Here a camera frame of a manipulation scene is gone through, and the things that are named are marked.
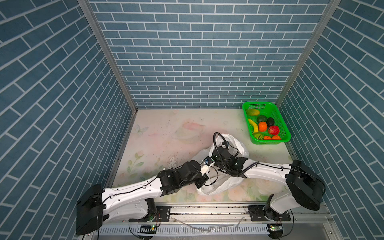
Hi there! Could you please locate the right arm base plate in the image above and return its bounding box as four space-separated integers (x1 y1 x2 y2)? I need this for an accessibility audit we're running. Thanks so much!
248 205 291 222

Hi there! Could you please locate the white plastic bag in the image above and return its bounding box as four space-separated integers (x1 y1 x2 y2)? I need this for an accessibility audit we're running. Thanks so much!
193 134 250 196

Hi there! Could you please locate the green custard apple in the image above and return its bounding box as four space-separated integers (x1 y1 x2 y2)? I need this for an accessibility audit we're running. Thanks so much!
253 133 264 140

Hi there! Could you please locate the dark avocado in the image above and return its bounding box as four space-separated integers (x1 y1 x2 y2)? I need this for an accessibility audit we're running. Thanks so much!
266 118 275 128

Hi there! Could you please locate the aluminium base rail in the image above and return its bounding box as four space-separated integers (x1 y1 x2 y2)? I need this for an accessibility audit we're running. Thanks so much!
85 202 342 240

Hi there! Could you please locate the green yellow mango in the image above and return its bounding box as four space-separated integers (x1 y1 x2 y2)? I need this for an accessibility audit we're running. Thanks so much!
246 109 260 116

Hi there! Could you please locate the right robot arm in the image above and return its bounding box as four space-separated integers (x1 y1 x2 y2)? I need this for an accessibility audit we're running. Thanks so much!
212 147 326 219

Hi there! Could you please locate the yellow banana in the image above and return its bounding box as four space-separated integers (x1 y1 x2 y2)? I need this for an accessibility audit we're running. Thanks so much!
248 119 259 134

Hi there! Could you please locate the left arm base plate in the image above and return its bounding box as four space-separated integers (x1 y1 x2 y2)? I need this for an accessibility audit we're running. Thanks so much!
142 206 171 223

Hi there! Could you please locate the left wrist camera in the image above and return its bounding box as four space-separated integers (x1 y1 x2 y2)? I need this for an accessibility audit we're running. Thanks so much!
201 156 215 174

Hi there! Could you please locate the green plastic basket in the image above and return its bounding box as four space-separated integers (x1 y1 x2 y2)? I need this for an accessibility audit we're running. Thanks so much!
242 102 291 145

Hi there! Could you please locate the red apple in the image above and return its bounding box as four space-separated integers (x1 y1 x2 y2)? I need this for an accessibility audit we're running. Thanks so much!
268 125 280 136

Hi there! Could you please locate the dark green cucumber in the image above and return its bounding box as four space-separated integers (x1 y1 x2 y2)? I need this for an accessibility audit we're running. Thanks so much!
257 115 268 123

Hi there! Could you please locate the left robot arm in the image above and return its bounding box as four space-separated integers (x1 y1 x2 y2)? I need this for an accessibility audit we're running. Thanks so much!
76 160 210 236

